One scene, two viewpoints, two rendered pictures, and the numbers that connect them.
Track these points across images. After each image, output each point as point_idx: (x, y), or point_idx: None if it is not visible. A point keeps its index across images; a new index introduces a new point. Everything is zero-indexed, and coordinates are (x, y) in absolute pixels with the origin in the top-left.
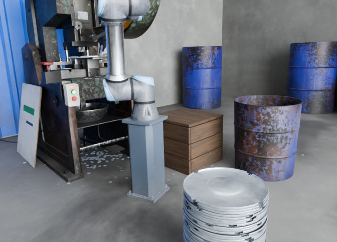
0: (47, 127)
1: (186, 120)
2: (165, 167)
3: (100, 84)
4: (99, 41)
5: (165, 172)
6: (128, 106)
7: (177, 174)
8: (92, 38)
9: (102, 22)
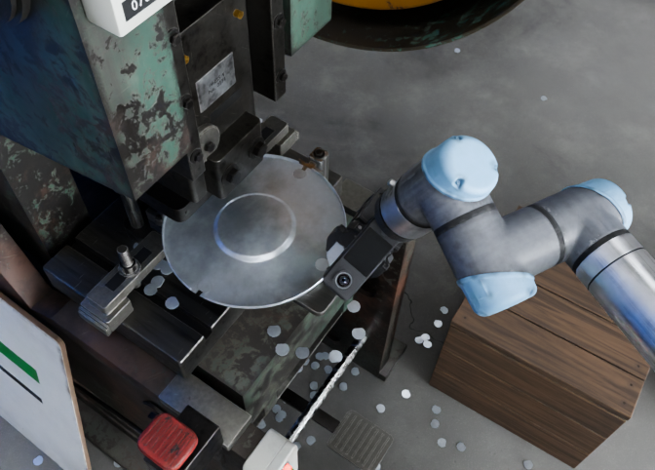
0: (87, 376)
1: (601, 370)
2: (491, 426)
3: (314, 317)
4: (342, 245)
5: (503, 459)
6: (377, 290)
7: (538, 463)
8: (346, 299)
9: (393, 227)
